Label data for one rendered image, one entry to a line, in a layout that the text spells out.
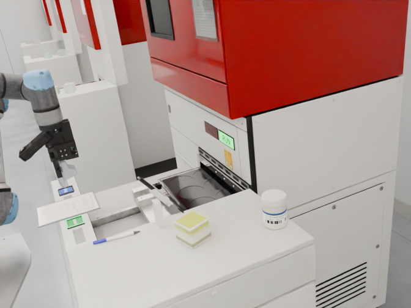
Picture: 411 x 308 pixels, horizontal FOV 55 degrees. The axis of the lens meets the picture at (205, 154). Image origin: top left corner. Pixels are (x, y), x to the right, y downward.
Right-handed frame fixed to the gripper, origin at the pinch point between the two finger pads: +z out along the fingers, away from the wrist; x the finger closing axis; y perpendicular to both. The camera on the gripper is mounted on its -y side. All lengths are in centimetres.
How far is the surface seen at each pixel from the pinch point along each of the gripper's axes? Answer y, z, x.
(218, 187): 55, 21, 3
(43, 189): -19, 111, 256
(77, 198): 3.7, 14.3, 16.2
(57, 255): -17, 111, 136
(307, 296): 55, 33, -50
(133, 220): 21.2, 28.7, 13.1
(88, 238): 3.3, 14.7, -11.8
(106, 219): 11.8, 26.9, 17.0
